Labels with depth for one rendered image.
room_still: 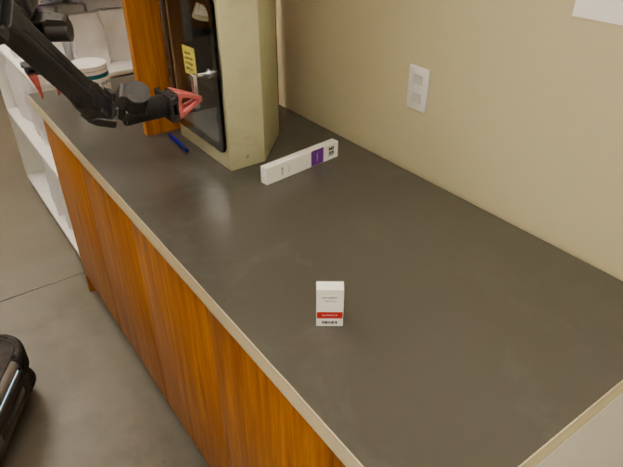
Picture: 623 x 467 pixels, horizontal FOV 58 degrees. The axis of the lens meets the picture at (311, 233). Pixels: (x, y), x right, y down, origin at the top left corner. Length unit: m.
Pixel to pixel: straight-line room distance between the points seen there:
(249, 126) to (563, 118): 0.78
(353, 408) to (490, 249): 0.54
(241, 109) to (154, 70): 0.38
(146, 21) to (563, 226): 1.23
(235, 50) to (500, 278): 0.83
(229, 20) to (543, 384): 1.05
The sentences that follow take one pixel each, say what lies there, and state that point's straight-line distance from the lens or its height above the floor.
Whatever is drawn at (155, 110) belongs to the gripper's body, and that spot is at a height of 1.15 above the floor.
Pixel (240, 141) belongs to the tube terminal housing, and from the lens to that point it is 1.55.
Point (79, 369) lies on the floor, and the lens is 2.43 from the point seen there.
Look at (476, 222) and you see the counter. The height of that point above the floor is 0.94.
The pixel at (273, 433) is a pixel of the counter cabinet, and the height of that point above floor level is 0.68.
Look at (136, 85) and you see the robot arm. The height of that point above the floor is 1.22.
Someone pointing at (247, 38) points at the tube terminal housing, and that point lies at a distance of 1.49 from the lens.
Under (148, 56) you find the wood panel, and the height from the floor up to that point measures 1.18.
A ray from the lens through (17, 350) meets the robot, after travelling 2.23.
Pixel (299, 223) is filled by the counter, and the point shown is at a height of 0.94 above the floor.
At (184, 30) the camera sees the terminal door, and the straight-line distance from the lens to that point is 1.60.
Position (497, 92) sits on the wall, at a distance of 1.38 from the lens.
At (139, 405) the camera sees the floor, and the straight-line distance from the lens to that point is 2.23.
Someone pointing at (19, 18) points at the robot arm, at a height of 1.41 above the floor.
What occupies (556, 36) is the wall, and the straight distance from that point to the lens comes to 1.28.
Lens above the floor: 1.64
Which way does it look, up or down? 33 degrees down
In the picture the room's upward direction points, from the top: straight up
